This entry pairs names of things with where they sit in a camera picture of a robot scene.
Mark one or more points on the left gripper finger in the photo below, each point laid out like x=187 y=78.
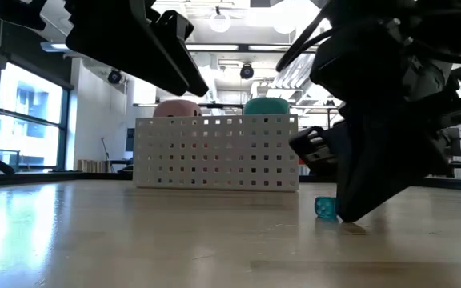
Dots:
x=186 y=52
x=126 y=36

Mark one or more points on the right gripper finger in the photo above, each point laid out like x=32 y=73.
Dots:
x=314 y=150
x=382 y=168

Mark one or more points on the large pink foam die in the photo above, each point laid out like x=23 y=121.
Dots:
x=176 y=109

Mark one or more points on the small blue translucent die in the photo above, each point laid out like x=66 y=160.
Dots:
x=324 y=208

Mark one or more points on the large teal foam die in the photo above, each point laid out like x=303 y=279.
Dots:
x=266 y=106

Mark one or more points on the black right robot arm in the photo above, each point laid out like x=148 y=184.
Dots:
x=434 y=20

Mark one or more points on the round white ceiling lamp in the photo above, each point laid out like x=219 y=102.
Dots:
x=219 y=21

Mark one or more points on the white perforated basket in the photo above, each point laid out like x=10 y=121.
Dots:
x=140 y=152

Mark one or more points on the stack of wooden blocks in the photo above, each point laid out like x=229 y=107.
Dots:
x=92 y=165

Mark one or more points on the black hanging ceiling camera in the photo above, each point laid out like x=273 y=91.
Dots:
x=114 y=76
x=247 y=71

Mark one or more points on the large window with dark frame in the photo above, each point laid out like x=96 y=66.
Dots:
x=26 y=100

